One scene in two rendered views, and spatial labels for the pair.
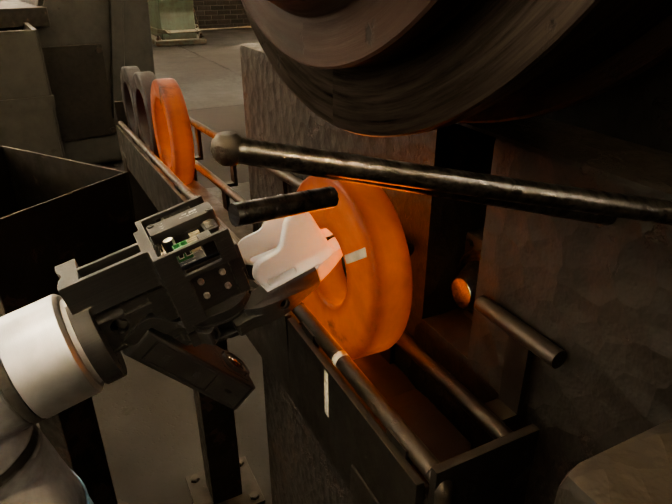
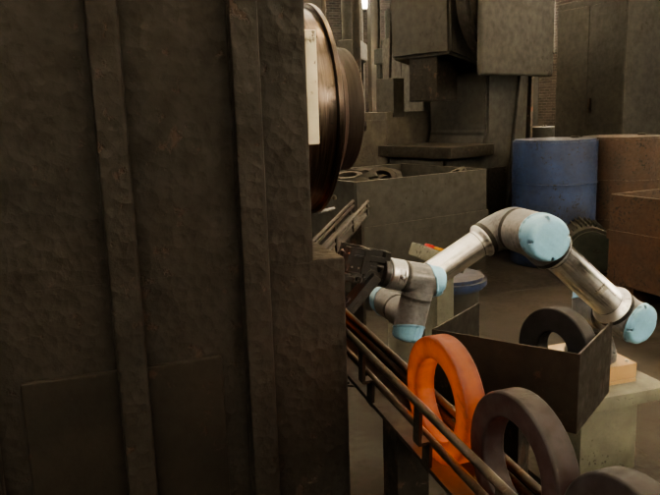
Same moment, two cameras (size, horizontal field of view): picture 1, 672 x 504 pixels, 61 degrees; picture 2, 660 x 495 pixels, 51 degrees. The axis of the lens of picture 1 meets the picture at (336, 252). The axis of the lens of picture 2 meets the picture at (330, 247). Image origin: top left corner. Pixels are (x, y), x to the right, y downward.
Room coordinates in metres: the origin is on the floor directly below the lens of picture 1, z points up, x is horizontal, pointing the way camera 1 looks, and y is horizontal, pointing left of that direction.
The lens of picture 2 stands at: (1.95, 0.25, 1.11)
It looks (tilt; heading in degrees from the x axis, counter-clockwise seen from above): 11 degrees down; 187
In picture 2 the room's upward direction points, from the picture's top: 2 degrees counter-clockwise
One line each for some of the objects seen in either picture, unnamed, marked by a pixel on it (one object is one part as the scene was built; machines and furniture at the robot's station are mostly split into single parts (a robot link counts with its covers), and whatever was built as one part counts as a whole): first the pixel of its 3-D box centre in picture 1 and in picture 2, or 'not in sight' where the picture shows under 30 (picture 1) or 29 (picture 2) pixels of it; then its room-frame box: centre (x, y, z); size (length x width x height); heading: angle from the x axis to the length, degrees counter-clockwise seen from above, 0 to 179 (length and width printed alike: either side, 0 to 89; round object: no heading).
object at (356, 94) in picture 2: not in sight; (334, 110); (0.30, 0.06, 1.11); 0.28 x 0.06 x 0.28; 27
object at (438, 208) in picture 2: not in sight; (382, 227); (-2.42, 0.02, 0.39); 1.03 x 0.83 x 0.77; 132
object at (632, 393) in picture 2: not in sight; (588, 380); (-0.15, 0.77, 0.28); 0.32 x 0.32 x 0.04; 25
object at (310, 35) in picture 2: not in sight; (290, 90); (0.70, 0.03, 1.15); 0.26 x 0.02 x 0.18; 27
